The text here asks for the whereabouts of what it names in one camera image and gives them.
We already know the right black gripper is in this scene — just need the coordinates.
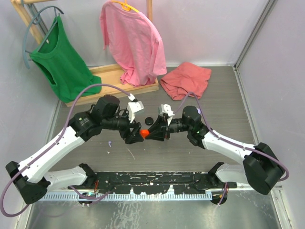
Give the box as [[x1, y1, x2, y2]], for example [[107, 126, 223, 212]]
[[145, 114, 192, 142]]

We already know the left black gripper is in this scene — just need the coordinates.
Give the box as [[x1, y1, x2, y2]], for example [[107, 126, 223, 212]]
[[102, 109, 144, 144]]

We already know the orange round charging case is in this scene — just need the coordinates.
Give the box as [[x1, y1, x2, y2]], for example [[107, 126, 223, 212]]
[[140, 129, 150, 139]]

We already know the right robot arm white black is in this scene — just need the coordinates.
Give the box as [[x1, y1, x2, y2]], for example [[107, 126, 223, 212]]
[[140, 104, 285, 195]]

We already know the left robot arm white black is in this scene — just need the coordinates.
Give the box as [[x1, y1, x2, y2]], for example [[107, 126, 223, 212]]
[[6, 95, 144, 204]]

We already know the black round charging case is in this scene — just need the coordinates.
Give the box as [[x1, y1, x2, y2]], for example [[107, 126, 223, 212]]
[[145, 117, 154, 126]]

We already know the coral folded cloth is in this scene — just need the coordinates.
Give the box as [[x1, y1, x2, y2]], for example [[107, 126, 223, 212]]
[[160, 62, 212, 101]]

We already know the wooden clothes rack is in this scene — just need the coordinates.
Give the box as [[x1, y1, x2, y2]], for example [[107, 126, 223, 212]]
[[11, 0, 159, 105]]

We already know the pink t-shirt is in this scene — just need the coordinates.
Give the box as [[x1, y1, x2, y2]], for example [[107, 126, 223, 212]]
[[100, 1, 167, 86]]

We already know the green tank top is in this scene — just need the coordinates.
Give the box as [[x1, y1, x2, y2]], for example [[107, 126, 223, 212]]
[[30, 16, 102, 103]]

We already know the yellow hanger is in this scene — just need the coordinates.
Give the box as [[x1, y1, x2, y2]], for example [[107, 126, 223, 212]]
[[111, 0, 139, 13]]

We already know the grey-blue hanger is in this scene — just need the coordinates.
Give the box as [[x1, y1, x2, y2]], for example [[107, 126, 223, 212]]
[[22, 6, 65, 70]]

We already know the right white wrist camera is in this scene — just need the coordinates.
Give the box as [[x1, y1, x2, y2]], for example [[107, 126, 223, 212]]
[[159, 104, 175, 125]]

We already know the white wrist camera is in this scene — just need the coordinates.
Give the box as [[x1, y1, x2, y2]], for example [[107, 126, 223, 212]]
[[127, 101, 144, 123], [159, 104, 175, 125]]

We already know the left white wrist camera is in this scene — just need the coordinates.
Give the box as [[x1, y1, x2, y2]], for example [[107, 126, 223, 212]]
[[127, 101, 144, 123]]

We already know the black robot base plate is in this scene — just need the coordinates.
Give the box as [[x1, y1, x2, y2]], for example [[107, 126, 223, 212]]
[[75, 172, 225, 195]]

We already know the white slotted cable duct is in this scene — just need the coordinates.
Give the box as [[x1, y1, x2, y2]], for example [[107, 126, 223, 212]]
[[40, 191, 213, 201]]

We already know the aluminium corner post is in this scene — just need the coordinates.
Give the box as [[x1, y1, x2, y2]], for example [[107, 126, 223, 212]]
[[233, 0, 279, 70]]

